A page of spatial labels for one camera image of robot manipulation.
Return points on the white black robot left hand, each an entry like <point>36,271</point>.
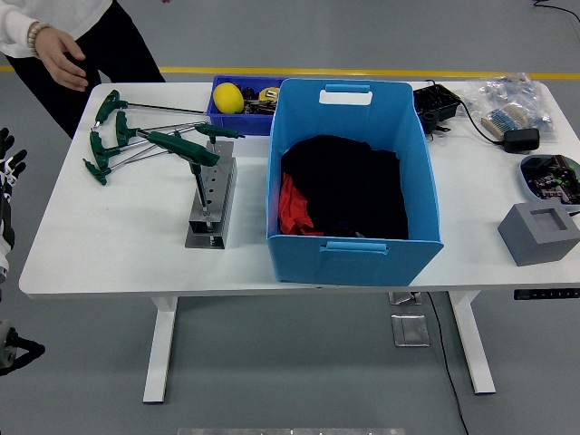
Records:
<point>4,172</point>

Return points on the person's right hand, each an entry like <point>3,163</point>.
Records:
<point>59,54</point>

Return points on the grey metal tool rack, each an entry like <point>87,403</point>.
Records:
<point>222,181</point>

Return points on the large blue folding box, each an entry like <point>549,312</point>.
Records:
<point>353,267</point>

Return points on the person's right forearm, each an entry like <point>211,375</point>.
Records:
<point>13,31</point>

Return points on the person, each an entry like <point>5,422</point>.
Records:
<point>113,45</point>

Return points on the yellow lemon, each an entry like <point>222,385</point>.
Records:
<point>229,97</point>

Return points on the small blue plastic bin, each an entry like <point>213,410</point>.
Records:
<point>235,123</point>

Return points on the dark small parts pile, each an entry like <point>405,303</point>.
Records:
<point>260,108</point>

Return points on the yellow tape measure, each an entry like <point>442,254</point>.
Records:
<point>267,93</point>

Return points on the white table leg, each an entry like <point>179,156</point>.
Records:
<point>476,353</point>
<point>161,353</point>

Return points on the red cloth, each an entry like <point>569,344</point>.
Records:
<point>292,208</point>

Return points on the black cloth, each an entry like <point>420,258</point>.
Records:
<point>353,190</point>

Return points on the black charger tray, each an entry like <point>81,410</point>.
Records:
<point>437,102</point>

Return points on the small metal floor plate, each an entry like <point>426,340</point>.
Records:
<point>405,298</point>

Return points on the square metal floor plate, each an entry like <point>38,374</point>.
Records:
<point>410,331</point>

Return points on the beige resistor strip bundle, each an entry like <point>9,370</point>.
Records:
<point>503,120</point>

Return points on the clear plastic parts bag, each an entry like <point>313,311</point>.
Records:
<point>512,90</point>

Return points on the black power adapter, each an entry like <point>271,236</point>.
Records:
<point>521,140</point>

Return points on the pale blue oval tray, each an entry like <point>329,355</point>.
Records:
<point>524,183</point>

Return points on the grey foam block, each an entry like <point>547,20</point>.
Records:
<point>521,235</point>

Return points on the electronic parts pile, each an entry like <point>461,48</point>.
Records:
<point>553,181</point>

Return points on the black table control panel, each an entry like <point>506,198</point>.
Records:
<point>544,294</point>

